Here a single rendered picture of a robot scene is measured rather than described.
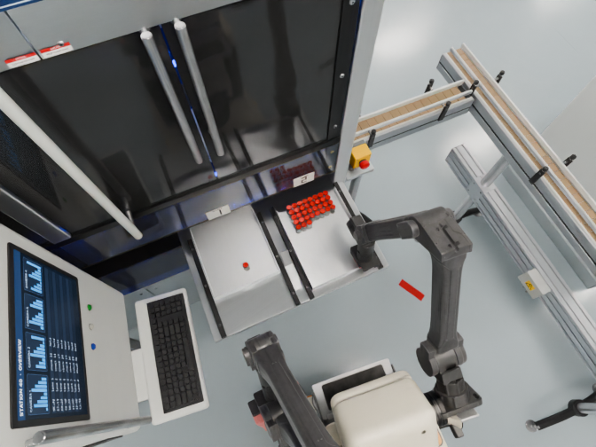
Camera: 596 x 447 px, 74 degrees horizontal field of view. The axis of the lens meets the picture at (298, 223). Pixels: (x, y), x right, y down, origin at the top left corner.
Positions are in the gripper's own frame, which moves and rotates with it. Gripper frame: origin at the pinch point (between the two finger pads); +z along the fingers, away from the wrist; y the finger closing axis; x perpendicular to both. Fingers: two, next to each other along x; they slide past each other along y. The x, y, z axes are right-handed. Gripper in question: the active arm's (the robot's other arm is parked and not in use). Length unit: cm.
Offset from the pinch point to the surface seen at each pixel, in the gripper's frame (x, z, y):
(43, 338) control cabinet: 89, -47, -3
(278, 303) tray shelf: 33.9, 2.6, 1.5
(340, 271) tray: 8.2, 2.4, 3.1
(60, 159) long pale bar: 65, -77, 17
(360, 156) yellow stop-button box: -16.4, -18.2, 34.2
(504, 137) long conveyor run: -82, -4, 26
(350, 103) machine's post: -8, -52, 28
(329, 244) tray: 7.0, 0.3, 14.4
